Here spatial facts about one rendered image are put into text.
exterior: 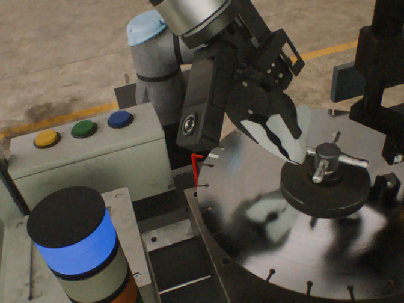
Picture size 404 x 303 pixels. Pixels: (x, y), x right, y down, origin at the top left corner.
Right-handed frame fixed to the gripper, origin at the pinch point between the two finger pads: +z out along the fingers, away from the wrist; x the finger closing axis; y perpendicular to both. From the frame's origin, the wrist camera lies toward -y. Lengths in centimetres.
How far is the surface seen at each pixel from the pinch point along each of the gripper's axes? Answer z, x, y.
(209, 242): 5.7, 13.7, -10.4
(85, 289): -16.4, -8.5, -26.6
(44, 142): -16.8, 41.6, -8.7
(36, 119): -3, 225, 46
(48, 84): -12, 253, 79
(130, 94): -5, 68, 25
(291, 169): 2.1, 1.8, 0.3
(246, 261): 1.0, -0.3, -14.2
